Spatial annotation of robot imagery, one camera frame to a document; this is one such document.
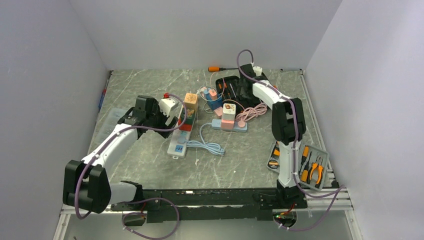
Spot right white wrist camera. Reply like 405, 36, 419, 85
252, 66, 263, 77

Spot blue red pen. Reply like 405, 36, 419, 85
98, 79, 109, 110

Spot clear plastic screw box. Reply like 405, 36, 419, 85
93, 107, 127, 146

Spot orange tape measure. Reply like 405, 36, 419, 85
267, 159, 279, 169

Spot black tool case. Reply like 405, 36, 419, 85
213, 75, 262, 114

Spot orange handled screwdriver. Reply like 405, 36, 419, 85
207, 66, 237, 73

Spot red cube socket adapter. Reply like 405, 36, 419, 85
179, 115, 195, 132

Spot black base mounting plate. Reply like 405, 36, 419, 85
110, 187, 308, 223

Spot blue cube socket adapter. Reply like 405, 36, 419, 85
205, 94, 223, 111

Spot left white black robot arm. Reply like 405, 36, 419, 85
62, 93, 187, 220

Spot grey tool case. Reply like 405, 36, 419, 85
266, 141, 329, 191

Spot white power strip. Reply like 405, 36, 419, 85
167, 110, 198, 159

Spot pink cube socket adapter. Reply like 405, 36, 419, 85
220, 119, 235, 130

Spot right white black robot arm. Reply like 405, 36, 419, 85
238, 64, 305, 208

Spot orange pliers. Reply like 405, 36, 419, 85
307, 155, 324, 188

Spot light blue plug and cable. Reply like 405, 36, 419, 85
177, 123, 226, 157

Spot beige orange cube adapter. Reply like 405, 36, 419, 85
183, 92, 198, 111

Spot green cube socket adapter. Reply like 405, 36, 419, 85
180, 107, 196, 126

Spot pink coiled cable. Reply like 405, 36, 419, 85
235, 101, 269, 123

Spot light blue power strip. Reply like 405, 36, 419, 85
211, 119, 248, 133

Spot white cube socket adapter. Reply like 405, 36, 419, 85
221, 103, 237, 121

